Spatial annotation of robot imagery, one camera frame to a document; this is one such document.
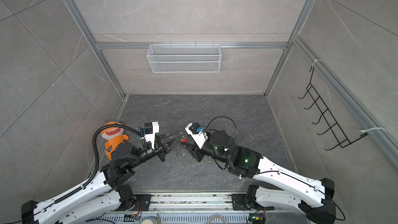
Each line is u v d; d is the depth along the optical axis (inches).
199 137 20.1
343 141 22.9
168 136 22.0
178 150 22.9
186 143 23.9
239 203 28.9
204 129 19.0
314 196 15.5
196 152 20.2
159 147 20.4
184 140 23.5
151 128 19.7
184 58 39.5
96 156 18.6
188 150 23.2
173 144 22.5
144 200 28.9
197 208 28.7
